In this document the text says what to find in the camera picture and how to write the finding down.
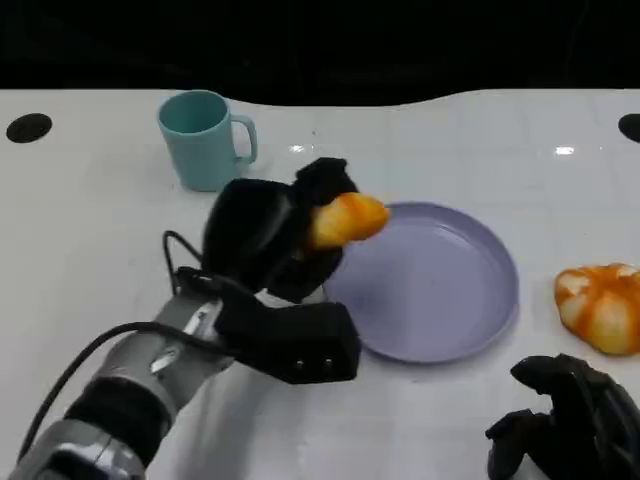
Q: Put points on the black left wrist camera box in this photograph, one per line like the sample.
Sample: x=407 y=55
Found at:
x=300 y=340

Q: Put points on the pale green mug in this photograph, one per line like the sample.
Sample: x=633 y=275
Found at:
x=200 y=145

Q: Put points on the lilac plate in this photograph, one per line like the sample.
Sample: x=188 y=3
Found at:
x=430 y=290

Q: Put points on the orange white toy bread roll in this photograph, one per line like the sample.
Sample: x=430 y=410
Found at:
x=600 y=310

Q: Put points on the black table grommet hole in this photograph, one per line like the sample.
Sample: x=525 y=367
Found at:
x=29 y=127
x=631 y=125

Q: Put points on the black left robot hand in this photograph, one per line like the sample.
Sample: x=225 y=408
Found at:
x=250 y=225

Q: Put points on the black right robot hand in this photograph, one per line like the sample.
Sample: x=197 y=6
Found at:
x=565 y=430

